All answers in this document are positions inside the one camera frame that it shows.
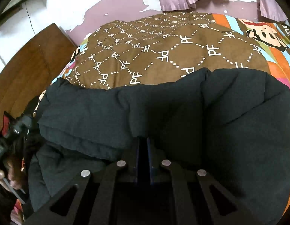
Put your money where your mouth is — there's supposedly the black puffer jacket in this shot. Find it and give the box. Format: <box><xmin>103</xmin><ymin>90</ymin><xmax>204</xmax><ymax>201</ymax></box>
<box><xmin>28</xmin><ymin>68</ymin><xmax>290</xmax><ymax>224</ymax></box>

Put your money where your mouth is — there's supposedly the person's left hand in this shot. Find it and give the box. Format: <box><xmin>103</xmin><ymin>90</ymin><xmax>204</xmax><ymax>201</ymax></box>
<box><xmin>0</xmin><ymin>157</ymin><xmax>25</xmax><ymax>191</ymax></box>

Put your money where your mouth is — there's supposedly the brown wooden headboard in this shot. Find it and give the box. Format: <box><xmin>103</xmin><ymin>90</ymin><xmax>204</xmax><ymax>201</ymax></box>
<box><xmin>0</xmin><ymin>23</ymin><xmax>76</xmax><ymax>127</ymax></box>

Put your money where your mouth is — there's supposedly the colourful cartoon bed blanket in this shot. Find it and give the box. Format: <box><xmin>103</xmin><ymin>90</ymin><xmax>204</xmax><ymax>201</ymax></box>
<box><xmin>33</xmin><ymin>12</ymin><xmax>290</xmax><ymax>118</ymax></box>

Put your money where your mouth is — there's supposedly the pink satin right curtain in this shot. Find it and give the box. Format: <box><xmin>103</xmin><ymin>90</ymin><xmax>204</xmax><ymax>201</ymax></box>
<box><xmin>258</xmin><ymin>0</ymin><xmax>287</xmax><ymax>22</ymax></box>

